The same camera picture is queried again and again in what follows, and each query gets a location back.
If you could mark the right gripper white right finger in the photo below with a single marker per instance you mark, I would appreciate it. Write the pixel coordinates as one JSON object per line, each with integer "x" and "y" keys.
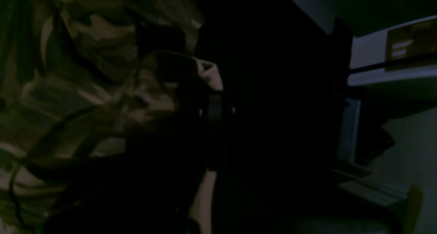
{"x": 274, "y": 165}

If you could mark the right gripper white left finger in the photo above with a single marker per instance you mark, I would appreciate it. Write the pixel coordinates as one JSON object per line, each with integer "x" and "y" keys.
{"x": 167, "y": 187}

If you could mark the camouflage t-shirt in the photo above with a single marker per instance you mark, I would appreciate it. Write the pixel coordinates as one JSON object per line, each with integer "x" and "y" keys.
{"x": 81, "y": 82}

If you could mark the black table cloth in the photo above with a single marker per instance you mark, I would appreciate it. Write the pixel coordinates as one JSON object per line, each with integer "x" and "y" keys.
{"x": 272, "y": 47}

